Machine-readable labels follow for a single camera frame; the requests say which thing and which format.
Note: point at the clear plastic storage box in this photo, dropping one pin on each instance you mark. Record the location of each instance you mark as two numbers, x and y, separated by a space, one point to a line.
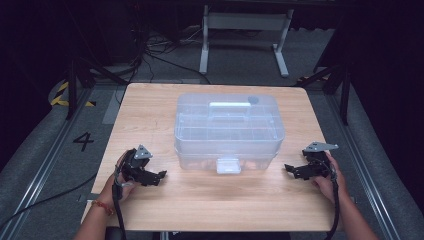
229 133

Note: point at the white metal stand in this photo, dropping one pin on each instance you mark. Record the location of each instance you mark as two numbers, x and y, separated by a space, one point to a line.
246 23

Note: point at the black tripod stand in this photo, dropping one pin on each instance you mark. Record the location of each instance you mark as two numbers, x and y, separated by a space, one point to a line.
78 80
336 80

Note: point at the person's left hand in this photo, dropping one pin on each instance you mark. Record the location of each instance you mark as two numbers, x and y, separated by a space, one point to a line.
116 190

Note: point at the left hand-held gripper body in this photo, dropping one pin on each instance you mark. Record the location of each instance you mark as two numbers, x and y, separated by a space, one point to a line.
134 166

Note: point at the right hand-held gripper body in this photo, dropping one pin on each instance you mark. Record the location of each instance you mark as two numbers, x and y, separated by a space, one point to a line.
316 163

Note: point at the person's right hand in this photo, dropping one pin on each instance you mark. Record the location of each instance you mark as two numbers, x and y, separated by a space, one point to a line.
328 186

